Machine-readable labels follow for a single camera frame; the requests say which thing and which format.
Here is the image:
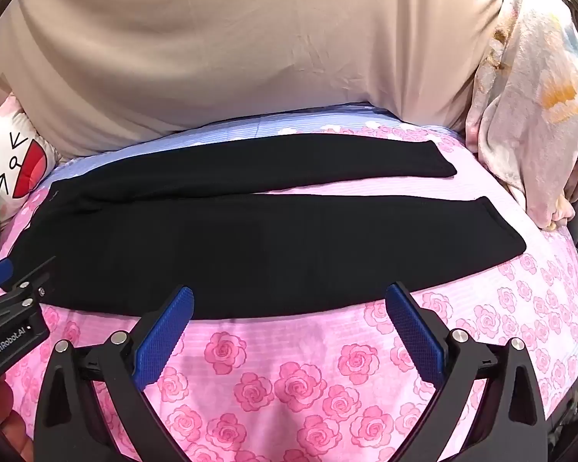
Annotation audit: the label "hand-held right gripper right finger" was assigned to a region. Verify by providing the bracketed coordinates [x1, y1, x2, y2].
[385, 283, 547, 462]

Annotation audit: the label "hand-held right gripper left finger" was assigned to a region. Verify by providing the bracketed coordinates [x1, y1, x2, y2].
[34, 286, 195, 462]

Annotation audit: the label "black pants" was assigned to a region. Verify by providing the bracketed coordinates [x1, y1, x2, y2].
[10, 134, 527, 321]

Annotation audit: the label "pink rose bed sheet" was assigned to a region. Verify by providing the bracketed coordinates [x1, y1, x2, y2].
[0, 106, 578, 462]

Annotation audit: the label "white face print pillow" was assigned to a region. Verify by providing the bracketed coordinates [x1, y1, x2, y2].
[0, 94, 59, 213]

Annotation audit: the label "pale floral blanket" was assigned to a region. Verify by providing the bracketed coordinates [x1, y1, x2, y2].
[465, 0, 578, 232]

